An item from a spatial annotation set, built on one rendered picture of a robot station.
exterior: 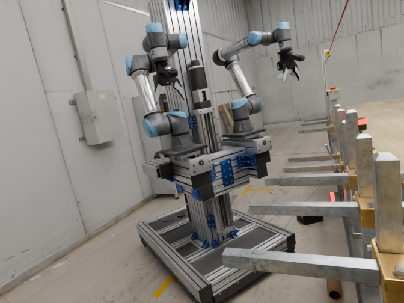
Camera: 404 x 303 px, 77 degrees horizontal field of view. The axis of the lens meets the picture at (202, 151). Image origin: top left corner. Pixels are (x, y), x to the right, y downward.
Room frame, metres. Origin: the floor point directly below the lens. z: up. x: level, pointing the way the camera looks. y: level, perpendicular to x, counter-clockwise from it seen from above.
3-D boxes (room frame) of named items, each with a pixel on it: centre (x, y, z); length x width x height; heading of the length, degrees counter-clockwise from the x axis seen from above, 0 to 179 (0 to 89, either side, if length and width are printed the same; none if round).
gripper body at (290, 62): (1.65, -0.62, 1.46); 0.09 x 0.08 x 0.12; 29
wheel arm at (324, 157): (1.55, -0.75, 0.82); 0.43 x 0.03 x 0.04; 64
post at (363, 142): (0.64, -0.42, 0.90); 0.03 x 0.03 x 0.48; 64
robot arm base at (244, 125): (1.83, -0.32, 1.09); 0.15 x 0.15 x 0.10
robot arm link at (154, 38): (1.23, 0.11, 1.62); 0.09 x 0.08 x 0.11; 22
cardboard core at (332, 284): (1.45, -0.69, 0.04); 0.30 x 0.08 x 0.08; 154
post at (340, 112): (1.32, -0.74, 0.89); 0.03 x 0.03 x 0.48; 64
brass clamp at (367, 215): (0.62, -0.41, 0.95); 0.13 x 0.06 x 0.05; 154
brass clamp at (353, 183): (0.85, -0.52, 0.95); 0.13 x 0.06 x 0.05; 154
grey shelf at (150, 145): (4.05, 0.44, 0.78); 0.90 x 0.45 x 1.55; 149
